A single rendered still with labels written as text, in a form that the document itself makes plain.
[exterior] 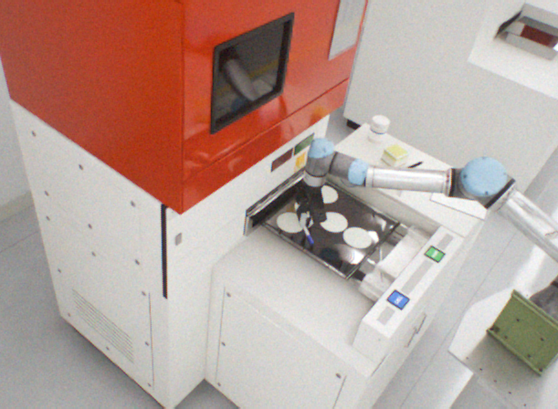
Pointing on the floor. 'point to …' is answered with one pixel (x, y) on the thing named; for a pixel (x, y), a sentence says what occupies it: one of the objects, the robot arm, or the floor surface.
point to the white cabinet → (297, 353)
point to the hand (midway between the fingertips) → (306, 226)
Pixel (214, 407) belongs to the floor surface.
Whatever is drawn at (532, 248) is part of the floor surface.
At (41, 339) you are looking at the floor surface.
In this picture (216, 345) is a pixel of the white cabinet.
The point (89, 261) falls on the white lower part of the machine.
